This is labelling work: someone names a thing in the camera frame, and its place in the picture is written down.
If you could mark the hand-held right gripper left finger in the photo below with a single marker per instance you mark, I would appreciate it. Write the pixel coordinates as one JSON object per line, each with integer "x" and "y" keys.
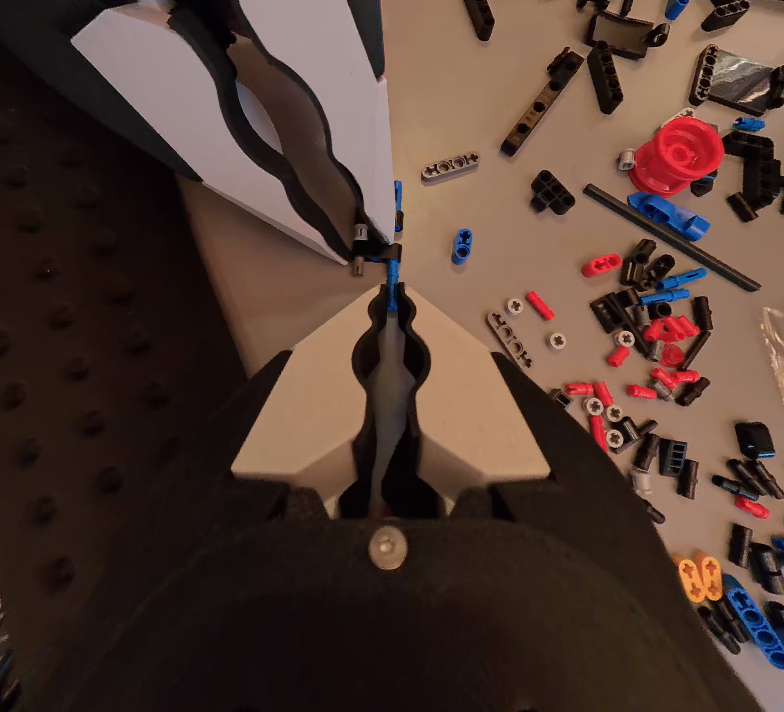
{"x": 300, "y": 418}

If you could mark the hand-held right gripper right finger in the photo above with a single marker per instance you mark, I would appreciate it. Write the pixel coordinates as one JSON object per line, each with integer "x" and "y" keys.
{"x": 484, "y": 418}

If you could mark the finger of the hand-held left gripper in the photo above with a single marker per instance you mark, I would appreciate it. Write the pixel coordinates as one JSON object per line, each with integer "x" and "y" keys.
{"x": 159, "y": 99}
{"x": 318, "y": 19}

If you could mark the black connector with blue pin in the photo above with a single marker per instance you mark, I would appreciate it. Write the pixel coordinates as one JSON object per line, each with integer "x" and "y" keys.
{"x": 377, "y": 252}

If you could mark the grey black long pin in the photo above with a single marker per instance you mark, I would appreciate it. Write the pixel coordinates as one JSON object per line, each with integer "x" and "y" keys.
{"x": 360, "y": 232}

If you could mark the pile of small pins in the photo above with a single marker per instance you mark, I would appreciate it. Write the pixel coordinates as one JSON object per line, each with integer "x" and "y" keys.
{"x": 661, "y": 326}

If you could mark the clear plastic bag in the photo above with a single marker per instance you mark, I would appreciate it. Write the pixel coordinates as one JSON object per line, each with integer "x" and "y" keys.
{"x": 773, "y": 350}

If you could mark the grey desk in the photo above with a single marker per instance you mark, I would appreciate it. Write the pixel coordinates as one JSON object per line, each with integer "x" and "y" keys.
{"x": 459, "y": 81}

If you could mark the red pin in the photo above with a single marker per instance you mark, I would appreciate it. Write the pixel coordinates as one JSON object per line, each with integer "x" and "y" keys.
{"x": 540, "y": 306}

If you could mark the black five-hole beam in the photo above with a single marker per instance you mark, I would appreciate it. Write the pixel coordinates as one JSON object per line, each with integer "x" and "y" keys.
{"x": 478, "y": 4}

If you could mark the blue short connector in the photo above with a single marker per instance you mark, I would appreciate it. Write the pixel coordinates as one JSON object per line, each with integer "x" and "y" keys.
{"x": 462, "y": 246}

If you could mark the red short beam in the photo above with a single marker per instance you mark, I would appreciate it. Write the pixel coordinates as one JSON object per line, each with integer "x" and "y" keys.
{"x": 601, "y": 264}

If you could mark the black perforated panel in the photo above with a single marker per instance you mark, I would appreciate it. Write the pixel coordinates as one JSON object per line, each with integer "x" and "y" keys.
{"x": 92, "y": 356}

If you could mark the black tee connector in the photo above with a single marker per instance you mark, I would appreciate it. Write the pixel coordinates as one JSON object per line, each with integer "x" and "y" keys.
{"x": 551, "y": 192}

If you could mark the long black holed beam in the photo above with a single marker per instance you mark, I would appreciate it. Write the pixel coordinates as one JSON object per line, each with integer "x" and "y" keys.
{"x": 542, "y": 105}

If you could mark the long black axle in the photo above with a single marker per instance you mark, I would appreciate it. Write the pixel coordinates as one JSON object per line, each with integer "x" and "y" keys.
{"x": 671, "y": 237}

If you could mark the orange thin connector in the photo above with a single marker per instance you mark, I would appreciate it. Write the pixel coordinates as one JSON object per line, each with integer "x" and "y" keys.
{"x": 712, "y": 577}
{"x": 692, "y": 580}

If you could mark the black curved small brick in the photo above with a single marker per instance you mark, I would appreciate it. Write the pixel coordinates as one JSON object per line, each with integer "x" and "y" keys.
{"x": 753, "y": 439}

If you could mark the blue curved panel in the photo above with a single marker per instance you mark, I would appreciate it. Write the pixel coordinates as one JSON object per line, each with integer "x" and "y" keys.
{"x": 667, "y": 212}

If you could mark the light grey small bush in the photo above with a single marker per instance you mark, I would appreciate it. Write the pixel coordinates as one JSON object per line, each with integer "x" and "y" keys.
{"x": 626, "y": 159}

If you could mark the red wheel rim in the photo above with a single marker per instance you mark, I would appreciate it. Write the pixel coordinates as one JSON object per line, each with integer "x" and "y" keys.
{"x": 677, "y": 154}

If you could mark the grey cross connector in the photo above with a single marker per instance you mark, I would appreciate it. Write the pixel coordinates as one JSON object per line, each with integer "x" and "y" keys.
{"x": 683, "y": 113}

